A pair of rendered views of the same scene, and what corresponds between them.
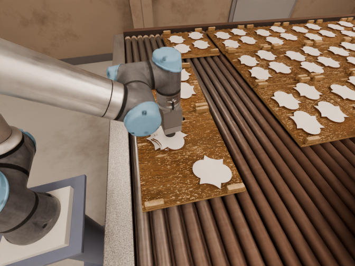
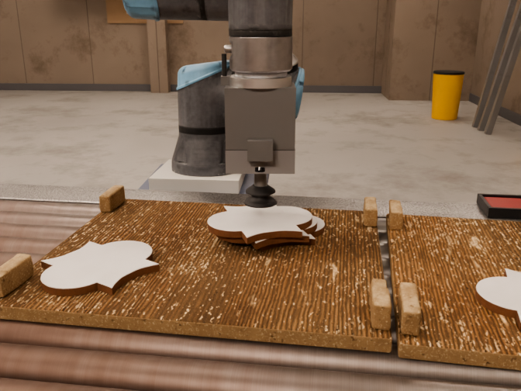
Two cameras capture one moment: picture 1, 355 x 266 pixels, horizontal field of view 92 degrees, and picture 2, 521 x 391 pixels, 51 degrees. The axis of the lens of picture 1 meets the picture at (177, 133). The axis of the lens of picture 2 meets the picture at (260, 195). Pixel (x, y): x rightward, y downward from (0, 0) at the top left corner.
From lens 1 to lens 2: 0.95 m
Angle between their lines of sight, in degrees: 89
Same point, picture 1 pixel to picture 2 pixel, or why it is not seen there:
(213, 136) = (221, 306)
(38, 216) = (188, 143)
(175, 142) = (230, 219)
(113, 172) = (230, 196)
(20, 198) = (197, 102)
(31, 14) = not seen: outside the picture
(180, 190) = (108, 229)
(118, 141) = (312, 203)
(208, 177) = (89, 254)
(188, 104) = (439, 298)
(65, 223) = (176, 178)
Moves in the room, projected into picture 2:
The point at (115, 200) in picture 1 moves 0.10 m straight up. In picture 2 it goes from (169, 195) to (166, 140)
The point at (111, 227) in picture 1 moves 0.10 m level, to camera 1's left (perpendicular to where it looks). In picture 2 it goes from (127, 192) to (156, 177)
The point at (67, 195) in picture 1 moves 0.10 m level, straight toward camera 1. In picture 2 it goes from (222, 179) to (179, 188)
